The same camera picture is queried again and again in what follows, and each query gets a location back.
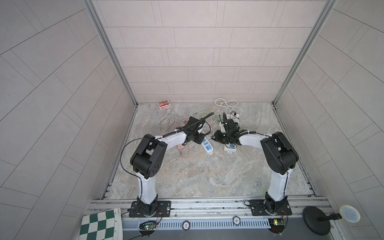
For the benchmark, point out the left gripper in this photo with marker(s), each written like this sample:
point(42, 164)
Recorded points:
point(201, 136)

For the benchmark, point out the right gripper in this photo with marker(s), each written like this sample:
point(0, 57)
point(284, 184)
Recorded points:
point(217, 137)

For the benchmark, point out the colourful white power strip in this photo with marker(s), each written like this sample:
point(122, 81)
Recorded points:
point(230, 148)

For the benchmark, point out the white charger with black cable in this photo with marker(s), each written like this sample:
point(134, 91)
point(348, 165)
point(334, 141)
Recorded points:
point(234, 114)

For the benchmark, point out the blue white power strip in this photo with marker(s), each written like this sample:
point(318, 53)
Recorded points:
point(207, 146)

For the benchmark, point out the pink charger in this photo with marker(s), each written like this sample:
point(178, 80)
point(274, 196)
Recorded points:
point(180, 147)

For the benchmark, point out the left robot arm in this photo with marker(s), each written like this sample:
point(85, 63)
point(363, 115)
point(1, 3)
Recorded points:
point(148, 157)

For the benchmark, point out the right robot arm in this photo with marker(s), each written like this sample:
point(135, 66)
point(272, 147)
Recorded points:
point(280, 155)

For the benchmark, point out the red small box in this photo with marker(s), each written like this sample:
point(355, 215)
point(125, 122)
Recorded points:
point(164, 104)

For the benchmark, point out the green white checkerboard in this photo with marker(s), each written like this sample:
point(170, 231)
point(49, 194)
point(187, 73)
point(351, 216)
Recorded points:
point(105, 225)

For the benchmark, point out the aluminium rail base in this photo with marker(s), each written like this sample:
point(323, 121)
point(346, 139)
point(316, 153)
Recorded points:
point(210, 213)

